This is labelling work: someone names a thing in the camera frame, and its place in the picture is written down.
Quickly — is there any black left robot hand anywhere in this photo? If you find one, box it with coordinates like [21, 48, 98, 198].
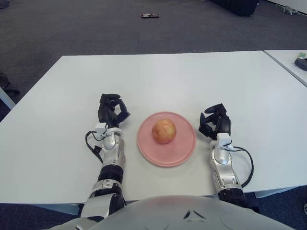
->
[97, 93, 131, 129]

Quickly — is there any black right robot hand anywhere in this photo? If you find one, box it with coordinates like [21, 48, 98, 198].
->
[198, 103, 233, 141]

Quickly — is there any pink round plate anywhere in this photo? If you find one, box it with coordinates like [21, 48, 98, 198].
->
[137, 112, 197, 168]

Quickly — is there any red yellow apple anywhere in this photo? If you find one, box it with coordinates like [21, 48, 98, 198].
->
[152, 118, 177, 144]

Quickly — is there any grey handheld controller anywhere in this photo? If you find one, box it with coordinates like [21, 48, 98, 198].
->
[294, 58, 307, 71]

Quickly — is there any white desk leg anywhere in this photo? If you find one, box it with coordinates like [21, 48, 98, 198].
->
[0, 86, 16, 111]

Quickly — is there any grey robot torso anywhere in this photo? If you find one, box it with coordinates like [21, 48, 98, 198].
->
[51, 195, 288, 230]

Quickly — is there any black office chair base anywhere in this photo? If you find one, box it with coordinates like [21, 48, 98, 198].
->
[0, 71, 20, 94]

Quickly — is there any black cabinet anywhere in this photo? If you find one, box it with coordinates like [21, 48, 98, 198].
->
[211, 0, 260, 17]

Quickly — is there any grey floor clutter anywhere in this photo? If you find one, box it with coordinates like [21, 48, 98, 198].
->
[281, 6, 300, 15]

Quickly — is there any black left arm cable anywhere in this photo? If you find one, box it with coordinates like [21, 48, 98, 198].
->
[85, 130, 106, 163]

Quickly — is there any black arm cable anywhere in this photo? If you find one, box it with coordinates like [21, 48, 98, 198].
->
[231, 146, 254, 189]
[85, 130, 106, 163]

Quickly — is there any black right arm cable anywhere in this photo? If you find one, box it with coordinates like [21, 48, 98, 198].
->
[231, 146, 254, 189]

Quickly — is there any white table frame bar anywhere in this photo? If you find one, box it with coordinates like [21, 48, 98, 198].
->
[254, 186, 299, 198]
[31, 203, 82, 215]

